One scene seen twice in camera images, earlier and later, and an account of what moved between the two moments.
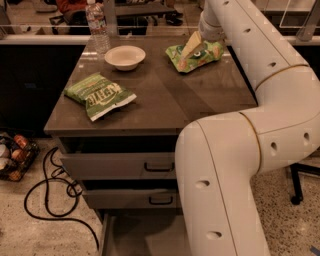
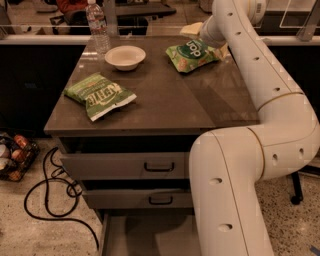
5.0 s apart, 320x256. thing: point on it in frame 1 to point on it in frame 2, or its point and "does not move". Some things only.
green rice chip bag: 203,53 does not move
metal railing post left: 110,16 does not move
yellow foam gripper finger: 194,42 to 192,29
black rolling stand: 295,168 does not move
